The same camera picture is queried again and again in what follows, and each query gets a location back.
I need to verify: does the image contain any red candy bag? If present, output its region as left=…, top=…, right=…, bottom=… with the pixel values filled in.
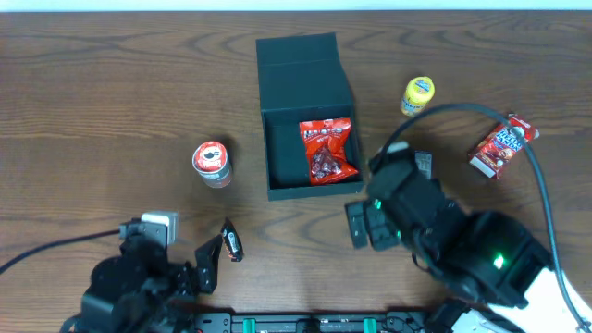
left=300, top=117, right=359, bottom=186

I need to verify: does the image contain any red Pringles can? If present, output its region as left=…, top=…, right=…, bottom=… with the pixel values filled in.
left=191, top=141, right=232, bottom=189

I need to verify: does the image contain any yellow candy bottle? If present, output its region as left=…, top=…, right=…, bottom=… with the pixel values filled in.
left=401, top=76, right=436, bottom=117

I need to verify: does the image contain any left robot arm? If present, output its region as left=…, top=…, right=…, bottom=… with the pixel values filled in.
left=60, top=218, right=224, bottom=332

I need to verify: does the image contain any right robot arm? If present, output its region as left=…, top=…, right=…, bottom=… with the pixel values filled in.
left=346, top=148, right=586, bottom=327

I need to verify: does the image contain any black candy bar wrapper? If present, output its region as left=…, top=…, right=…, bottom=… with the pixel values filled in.
left=220, top=217, right=244, bottom=262

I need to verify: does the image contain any small blue box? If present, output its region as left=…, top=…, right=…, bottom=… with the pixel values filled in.
left=414, top=151, right=433, bottom=179

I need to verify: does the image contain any red Hello Panda box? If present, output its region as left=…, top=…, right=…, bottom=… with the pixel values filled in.
left=469, top=114, right=540, bottom=179

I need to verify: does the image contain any dark green open box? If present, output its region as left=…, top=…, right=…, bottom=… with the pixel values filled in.
left=255, top=32, right=364, bottom=201

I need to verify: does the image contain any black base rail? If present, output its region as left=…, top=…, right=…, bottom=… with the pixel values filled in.
left=194, top=311, right=428, bottom=333

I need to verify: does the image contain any right black cable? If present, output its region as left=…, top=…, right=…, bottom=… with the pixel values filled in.
left=369, top=102, right=592, bottom=332

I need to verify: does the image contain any black cable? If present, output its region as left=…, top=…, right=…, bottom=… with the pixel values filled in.
left=0, top=228, right=122, bottom=277
left=369, top=102, right=592, bottom=332

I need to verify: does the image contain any left black cable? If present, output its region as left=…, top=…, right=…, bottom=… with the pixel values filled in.
left=0, top=228, right=122, bottom=277

